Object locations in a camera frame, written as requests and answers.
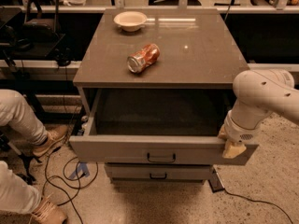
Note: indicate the tan shoe upper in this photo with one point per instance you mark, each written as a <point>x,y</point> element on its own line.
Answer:
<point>53,137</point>

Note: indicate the tan shoe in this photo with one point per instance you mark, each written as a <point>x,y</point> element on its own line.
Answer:
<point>49,213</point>
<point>53,137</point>

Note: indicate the grey bottom drawer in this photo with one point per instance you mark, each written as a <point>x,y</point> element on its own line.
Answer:
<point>158,172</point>

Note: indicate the black bag with handles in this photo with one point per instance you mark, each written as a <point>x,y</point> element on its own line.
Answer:
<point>36,27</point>

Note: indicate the person leg white trousers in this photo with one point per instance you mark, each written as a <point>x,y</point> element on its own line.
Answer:
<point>16,113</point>
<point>15,194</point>

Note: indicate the grey drawer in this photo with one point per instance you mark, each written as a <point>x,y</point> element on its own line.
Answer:
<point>156,127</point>
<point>158,172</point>

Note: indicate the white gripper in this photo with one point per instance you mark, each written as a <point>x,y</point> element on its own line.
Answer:
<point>239,132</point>

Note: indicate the crushed red soda can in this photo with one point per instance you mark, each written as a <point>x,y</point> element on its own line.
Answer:
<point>140,60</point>

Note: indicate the black floor power box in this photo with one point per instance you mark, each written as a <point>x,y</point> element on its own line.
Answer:
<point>215,182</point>

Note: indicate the white bowl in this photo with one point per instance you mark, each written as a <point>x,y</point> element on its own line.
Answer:
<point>130,21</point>

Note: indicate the grey top drawer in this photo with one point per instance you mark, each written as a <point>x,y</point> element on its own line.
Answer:
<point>156,127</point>

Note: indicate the tan shoe lower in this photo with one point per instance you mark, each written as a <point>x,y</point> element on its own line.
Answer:
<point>49,213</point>

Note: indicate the person leg white trousers lower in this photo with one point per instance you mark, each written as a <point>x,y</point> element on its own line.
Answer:
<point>15,194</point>

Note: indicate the grey drawer cabinet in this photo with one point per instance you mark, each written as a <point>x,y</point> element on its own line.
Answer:
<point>197,52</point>

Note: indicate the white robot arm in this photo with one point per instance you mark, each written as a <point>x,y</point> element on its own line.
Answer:
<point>259,93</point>

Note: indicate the person leg white trousers upper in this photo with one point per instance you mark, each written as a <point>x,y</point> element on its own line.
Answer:
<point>16,113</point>

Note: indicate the blue tape on floor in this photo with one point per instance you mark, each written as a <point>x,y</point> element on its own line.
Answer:
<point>80,171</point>

